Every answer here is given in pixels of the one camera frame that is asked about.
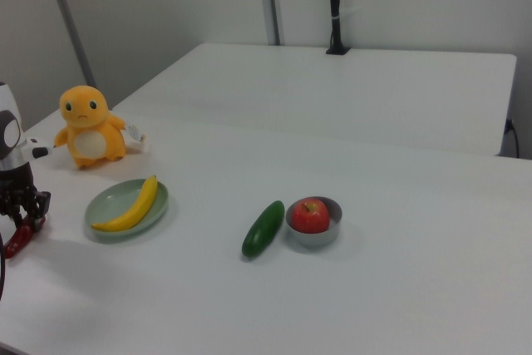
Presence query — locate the small metal bowl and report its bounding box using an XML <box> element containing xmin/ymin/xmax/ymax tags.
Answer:
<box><xmin>284</xmin><ymin>195</ymin><xmax>344</xmax><ymax>248</ymax></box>

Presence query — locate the red chili pepper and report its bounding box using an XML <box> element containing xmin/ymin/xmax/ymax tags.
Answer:
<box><xmin>2</xmin><ymin>215</ymin><xmax>41</xmax><ymax>260</ymax></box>

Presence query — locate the green cucumber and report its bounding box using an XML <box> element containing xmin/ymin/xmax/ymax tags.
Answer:
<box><xmin>241</xmin><ymin>200</ymin><xmax>287</xmax><ymax>259</ymax></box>

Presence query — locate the orange plush toy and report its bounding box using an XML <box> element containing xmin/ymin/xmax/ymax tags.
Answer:
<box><xmin>53</xmin><ymin>85</ymin><xmax>148</xmax><ymax>170</ymax></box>

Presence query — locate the yellow banana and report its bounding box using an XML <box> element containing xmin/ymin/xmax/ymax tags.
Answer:
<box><xmin>91</xmin><ymin>174</ymin><xmax>160</xmax><ymax>233</ymax></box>

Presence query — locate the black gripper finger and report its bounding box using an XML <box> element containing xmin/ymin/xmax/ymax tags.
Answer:
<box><xmin>23</xmin><ymin>190</ymin><xmax>52</xmax><ymax>232</ymax></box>
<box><xmin>0</xmin><ymin>204</ymin><xmax>25</xmax><ymax>229</ymax></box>

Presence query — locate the black camera pole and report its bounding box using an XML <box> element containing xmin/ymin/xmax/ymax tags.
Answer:
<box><xmin>324</xmin><ymin>0</ymin><xmax>351</xmax><ymax>57</ymax></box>

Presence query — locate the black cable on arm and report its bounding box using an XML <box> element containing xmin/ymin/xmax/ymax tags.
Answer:
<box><xmin>0</xmin><ymin>233</ymin><xmax>8</xmax><ymax>303</ymax></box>

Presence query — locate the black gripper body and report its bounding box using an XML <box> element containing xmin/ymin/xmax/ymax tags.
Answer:
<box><xmin>0</xmin><ymin>162</ymin><xmax>42</xmax><ymax>215</ymax></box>

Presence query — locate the red apple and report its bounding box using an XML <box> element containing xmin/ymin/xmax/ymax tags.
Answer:
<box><xmin>290</xmin><ymin>197</ymin><xmax>332</xmax><ymax>234</ymax></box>

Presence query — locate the light green plastic plate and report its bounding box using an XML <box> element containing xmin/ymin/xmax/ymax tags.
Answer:
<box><xmin>83</xmin><ymin>178</ymin><xmax>170</xmax><ymax>235</ymax></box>

